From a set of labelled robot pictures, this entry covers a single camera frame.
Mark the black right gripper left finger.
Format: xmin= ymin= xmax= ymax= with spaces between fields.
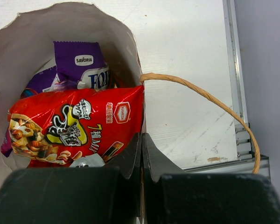
xmin=0 ymin=133 xmax=142 ymax=224

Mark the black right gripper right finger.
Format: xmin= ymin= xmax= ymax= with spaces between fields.
xmin=142 ymin=133 xmax=280 ymax=224

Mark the pale blue snack packet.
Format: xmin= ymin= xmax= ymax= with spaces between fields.
xmin=70 ymin=154 xmax=105 ymax=168

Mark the red mixed snack bag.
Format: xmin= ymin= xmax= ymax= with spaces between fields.
xmin=8 ymin=85 xmax=144 ymax=168

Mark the purple snack bag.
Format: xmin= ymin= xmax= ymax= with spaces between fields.
xmin=1 ymin=42 xmax=109 ymax=158

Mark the brown paper bag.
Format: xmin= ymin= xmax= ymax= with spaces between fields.
xmin=0 ymin=1 xmax=261 ymax=224

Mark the aluminium table edge strip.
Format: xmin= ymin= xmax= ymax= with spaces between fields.
xmin=223 ymin=0 xmax=249 ymax=124

